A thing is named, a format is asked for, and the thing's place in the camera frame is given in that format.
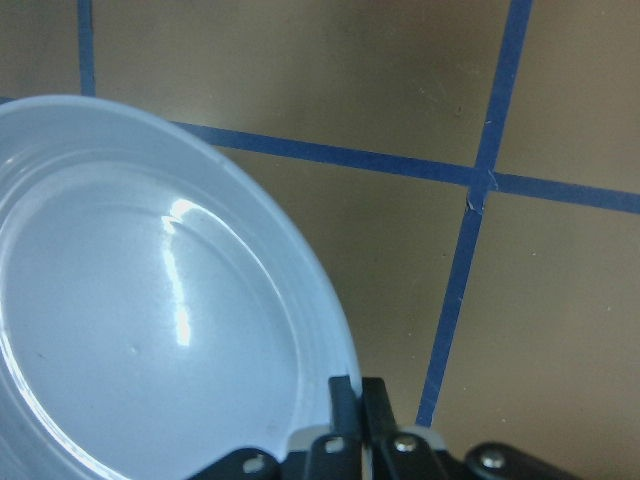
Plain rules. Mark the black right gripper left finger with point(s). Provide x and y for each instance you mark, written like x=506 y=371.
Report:
x=331 y=453

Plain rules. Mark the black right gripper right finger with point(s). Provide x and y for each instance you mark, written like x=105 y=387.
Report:
x=416 y=452

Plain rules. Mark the blue plate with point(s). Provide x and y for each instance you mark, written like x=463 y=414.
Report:
x=158 y=308

